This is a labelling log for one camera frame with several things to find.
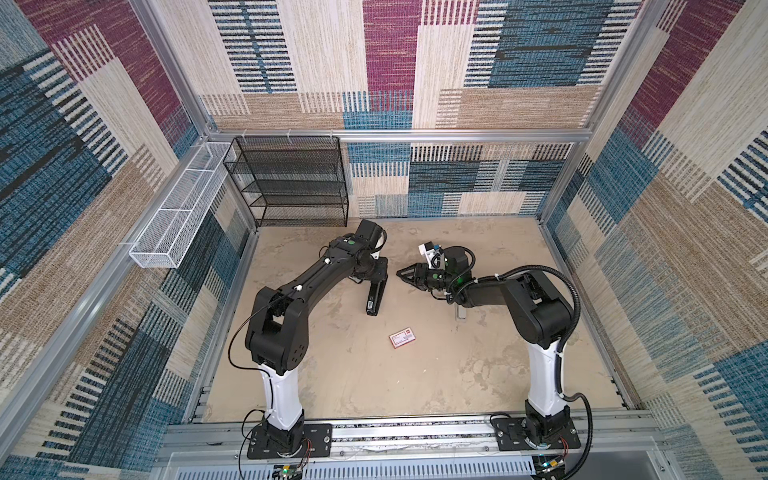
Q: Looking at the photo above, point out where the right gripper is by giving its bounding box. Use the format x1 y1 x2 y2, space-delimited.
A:
396 262 455 291

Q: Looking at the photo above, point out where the black stapler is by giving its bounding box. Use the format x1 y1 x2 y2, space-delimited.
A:
366 279 387 316

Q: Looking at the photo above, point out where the red white staple box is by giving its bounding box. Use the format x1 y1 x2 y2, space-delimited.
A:
389 328 416 349

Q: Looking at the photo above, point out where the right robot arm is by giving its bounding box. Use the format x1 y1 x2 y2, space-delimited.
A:
396 243 581 448

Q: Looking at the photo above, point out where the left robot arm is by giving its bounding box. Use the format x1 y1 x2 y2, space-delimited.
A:
243 220 388 459

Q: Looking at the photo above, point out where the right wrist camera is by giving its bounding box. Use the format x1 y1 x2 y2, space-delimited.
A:
419 242 444 269

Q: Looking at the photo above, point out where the black wire shelf rack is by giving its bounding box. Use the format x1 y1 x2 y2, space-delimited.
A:
223 136 349 227

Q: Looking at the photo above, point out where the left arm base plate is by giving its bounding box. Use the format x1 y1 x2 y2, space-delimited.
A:
246 423 333 460

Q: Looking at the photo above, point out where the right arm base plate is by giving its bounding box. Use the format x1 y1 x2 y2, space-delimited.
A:
489 415 586 452

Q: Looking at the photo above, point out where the white wire mesh basket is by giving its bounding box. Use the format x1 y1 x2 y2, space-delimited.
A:
129 142 229 269

